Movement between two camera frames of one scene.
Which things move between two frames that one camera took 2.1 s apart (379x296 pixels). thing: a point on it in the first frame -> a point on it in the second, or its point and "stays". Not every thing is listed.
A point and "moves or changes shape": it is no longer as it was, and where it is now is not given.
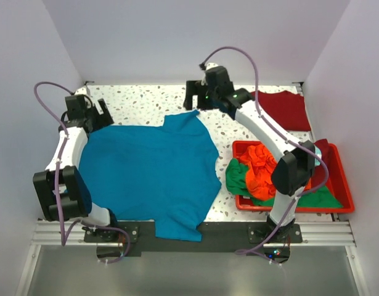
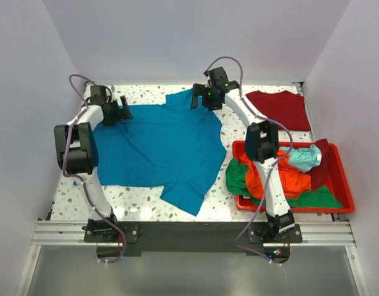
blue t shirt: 167,174 moves or changes shape
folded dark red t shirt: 288,109 stays
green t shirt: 236,180 stays
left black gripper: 104,119 -> 121,113
